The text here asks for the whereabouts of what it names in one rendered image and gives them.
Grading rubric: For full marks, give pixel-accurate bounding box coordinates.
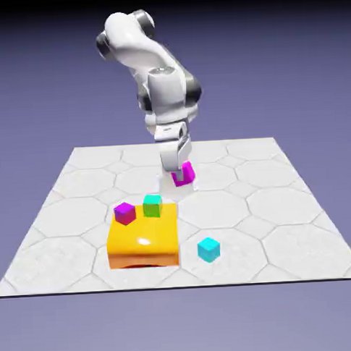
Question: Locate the small green cube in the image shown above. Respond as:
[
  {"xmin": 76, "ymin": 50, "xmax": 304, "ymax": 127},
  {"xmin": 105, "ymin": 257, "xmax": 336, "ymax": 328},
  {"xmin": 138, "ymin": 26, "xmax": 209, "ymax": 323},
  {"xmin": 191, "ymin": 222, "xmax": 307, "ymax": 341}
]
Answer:
[{"xmin": 142, "ymin": 193, "xmax": 164, "ymax": 219}]

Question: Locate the small magenta cube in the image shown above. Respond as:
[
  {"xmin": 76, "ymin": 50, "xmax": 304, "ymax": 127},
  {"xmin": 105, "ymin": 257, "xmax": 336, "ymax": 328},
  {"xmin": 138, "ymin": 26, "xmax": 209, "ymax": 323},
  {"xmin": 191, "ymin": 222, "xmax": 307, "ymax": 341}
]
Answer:
[{"xmin": 170, "ymin": 160, "xmax": 197, "ymax": 189}]

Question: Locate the large yellow box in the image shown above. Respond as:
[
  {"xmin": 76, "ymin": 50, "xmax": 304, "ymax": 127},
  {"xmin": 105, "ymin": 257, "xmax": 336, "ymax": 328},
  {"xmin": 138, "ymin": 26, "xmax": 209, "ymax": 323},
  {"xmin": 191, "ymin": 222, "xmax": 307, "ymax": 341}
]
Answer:
[{"xmin": 104, "ymin": 202, "xmax": 182, "ymax": 271}]

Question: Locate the small purple cube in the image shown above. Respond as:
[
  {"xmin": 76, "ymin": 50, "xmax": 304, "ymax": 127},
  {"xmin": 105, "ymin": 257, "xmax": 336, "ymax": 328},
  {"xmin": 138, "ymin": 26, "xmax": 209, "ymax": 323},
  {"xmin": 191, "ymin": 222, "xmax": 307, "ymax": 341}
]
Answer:
[{"xmin": 112, "ymin": 200, "xmax": 138, "ymax": 227}]

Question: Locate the small cyan cube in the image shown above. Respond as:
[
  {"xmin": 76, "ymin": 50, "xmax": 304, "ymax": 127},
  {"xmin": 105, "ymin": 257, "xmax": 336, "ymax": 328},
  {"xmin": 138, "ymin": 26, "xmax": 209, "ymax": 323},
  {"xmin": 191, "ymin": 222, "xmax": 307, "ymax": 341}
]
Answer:
[{"xmin": 196, "ymin": 235, "xmax": 222, "ymax": 264}]

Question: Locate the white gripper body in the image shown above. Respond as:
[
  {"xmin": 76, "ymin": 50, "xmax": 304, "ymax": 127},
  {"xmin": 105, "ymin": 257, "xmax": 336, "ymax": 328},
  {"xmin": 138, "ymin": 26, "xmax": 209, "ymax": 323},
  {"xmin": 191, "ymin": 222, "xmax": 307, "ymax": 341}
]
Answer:
[{"xmin": 158, "ymin": 133, "xmax": 194, "ymax": 176}]

